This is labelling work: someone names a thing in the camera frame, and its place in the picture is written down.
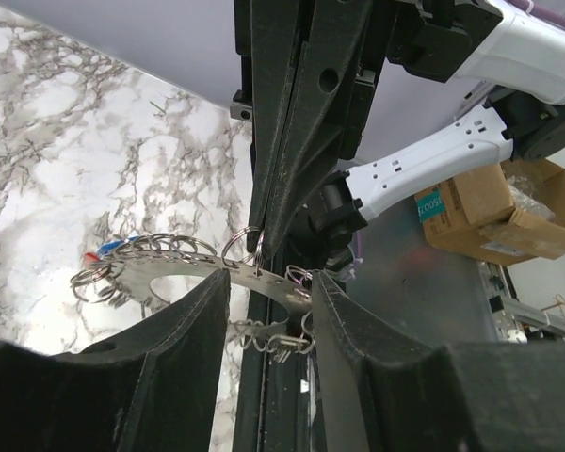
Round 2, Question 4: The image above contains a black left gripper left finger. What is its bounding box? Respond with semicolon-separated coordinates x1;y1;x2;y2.
0;270;230;451

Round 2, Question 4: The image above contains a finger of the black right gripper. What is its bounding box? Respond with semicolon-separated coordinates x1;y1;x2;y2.
247;1;311;253
263;0;382;258

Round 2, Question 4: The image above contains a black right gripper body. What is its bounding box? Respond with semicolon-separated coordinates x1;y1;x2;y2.
229;0;504;164

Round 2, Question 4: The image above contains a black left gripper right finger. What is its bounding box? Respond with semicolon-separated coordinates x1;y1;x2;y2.
312;272;565;451

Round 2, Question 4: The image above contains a steel key ring organiser disc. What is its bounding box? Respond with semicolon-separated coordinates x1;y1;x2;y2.
70;227;315;363

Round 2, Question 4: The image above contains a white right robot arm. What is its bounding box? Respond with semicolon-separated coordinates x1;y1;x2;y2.
231;1;565;267

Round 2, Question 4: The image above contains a red key tag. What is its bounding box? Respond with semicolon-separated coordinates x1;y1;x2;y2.
84;252;101;265

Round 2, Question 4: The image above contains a blue key tag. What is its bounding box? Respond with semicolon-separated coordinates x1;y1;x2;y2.
96;236;137;257

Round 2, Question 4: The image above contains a brown cardboard box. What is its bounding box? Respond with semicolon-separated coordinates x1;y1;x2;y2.
415;160;565;266

